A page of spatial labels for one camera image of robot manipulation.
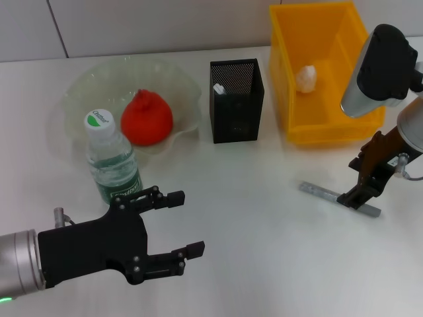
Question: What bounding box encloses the clear green-label water bottle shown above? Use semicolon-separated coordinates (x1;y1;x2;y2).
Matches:
84;108;143;206

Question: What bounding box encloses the right gripper cable with connector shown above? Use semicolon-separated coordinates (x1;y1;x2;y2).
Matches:
395;153;423;182

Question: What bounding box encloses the black mesh pen holder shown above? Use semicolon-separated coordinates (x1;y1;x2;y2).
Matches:
209;58;265;145

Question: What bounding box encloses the grey marker pen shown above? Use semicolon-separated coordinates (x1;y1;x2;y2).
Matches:
299;180;382;218

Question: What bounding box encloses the silver left gripper cable connector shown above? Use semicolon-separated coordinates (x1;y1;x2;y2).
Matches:
52;207;76;229

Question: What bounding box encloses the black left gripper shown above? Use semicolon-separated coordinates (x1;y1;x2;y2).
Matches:
37;186;206;289

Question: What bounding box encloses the white paper ball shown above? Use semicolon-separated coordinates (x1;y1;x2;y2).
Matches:
295;65;319;94

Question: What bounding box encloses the pale green glass fruit plate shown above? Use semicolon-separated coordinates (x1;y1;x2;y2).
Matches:
62;55;202;159

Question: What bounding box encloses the yellow plastic storage bin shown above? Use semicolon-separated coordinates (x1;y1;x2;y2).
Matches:
268;1;387;147

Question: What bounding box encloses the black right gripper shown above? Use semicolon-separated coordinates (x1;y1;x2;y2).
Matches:
336;125;414;211

